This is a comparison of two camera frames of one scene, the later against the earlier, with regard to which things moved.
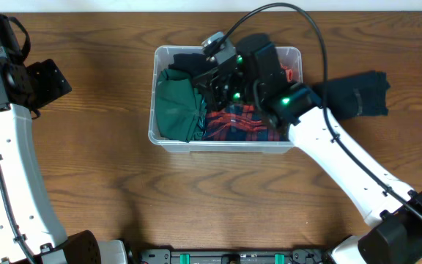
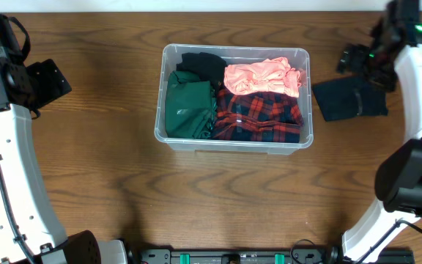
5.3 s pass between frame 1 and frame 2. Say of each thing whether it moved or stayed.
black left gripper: stayed
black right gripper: moved
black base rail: stayed
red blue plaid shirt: moved
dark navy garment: stayed
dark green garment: moved
